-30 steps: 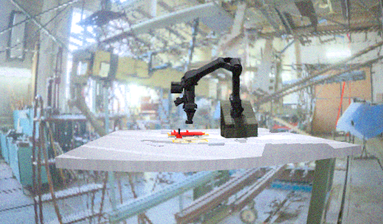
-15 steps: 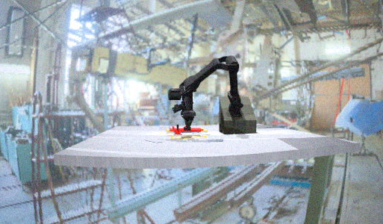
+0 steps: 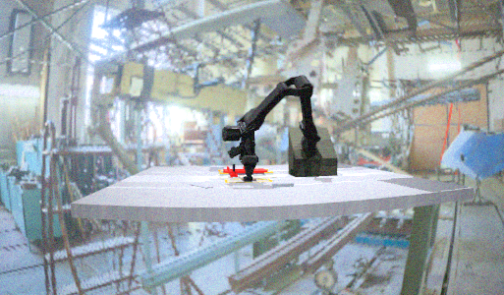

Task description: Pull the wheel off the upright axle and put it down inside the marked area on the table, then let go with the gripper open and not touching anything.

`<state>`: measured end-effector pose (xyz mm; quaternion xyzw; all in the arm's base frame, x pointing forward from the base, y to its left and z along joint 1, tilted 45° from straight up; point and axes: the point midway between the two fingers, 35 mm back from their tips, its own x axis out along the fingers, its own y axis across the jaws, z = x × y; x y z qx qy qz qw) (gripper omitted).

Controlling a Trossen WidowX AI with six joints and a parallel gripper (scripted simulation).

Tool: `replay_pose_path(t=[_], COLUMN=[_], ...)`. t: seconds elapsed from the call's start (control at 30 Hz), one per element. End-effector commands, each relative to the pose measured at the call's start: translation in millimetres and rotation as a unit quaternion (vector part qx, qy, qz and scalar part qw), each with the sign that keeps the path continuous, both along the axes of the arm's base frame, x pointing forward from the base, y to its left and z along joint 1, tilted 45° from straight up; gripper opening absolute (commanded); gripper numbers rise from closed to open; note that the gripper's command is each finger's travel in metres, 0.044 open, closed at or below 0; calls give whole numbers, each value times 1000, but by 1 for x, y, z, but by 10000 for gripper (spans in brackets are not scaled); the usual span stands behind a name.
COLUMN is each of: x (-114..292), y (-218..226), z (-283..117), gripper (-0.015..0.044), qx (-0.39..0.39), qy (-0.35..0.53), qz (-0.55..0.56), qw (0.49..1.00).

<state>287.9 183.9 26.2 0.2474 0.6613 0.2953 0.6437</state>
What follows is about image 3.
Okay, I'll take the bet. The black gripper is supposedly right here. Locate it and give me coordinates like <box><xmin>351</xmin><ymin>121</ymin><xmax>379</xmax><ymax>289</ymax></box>
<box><xmin>239</xmin><ymin>141</ymin><xmax>258</xmax><ymax>180</ymax></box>

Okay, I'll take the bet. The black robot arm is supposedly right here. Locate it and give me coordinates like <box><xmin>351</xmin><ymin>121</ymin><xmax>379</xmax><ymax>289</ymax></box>
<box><xmin>222</xmin><ymin>75</ymin><xmax>321</xmax><ymax>158</ymax></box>

